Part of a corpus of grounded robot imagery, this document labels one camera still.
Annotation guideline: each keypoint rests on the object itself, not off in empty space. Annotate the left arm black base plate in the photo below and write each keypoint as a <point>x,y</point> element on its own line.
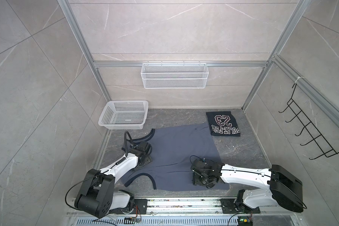
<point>135,206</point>

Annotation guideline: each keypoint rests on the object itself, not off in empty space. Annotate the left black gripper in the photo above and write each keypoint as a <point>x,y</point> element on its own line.
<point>149,158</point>

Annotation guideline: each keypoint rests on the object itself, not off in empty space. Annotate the aluminium frame profiles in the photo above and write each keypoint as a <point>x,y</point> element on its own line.
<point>322,102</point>

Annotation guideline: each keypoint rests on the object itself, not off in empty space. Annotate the white wire mesh wall basket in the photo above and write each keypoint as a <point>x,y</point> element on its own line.
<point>174,76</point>

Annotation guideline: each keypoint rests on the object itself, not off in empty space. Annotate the black wire hook rack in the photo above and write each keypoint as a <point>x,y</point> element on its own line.
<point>316,136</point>

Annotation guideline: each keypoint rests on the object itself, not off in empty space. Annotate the small circuit board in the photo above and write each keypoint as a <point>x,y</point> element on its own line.
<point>131,220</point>

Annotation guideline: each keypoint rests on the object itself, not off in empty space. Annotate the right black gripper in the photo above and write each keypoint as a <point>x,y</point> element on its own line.
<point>195,181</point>

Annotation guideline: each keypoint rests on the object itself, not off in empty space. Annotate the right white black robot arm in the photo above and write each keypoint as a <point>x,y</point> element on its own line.
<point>272,187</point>

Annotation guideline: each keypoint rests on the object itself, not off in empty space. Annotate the aluminium mounting rail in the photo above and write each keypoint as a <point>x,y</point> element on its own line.
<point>197,206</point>

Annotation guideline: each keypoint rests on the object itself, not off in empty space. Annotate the navy tank top red trim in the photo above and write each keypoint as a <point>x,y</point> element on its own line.
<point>223,124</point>

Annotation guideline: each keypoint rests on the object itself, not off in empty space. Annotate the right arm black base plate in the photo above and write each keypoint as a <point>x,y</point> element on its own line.
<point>231,206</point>

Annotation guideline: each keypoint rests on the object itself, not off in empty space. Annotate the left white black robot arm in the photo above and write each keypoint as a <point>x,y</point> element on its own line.
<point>97,195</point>

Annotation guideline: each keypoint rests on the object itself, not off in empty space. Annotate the white plastic laundry basket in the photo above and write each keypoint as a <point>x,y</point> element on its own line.
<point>124,115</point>

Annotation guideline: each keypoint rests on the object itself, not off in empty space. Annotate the white slotted cable duct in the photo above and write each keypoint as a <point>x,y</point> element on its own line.
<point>161,221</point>

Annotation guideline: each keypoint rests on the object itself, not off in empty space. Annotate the grey blue tank top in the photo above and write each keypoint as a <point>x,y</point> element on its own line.
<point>173,150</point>

